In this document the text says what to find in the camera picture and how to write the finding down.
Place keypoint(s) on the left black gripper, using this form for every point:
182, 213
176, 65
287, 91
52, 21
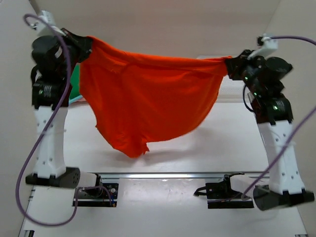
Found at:
86, 40

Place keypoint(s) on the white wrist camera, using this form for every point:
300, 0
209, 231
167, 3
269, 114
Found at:
267, 46
49, 27

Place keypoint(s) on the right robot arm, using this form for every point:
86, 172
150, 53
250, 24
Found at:
274, 118

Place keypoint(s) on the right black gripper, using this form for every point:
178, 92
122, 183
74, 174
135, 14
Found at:
233, 64

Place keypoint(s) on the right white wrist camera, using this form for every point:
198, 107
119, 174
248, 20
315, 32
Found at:
267, 46

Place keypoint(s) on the orange t-shirt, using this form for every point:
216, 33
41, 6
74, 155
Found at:
138, 99

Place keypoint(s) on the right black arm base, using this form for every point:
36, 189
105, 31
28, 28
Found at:
220, 195

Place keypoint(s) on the teal folded t-shirt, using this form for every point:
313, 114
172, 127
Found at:
77, 99

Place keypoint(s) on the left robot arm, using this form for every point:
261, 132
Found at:
50, 99

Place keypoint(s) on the aluminium rail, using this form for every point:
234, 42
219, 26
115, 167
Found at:
165, 175

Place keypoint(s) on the green folded t-shirt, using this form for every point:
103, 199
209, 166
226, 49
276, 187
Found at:
75, 83

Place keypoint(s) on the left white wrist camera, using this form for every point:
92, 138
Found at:
49, 27

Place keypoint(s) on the white plastic mesh basket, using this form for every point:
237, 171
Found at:
229, 89

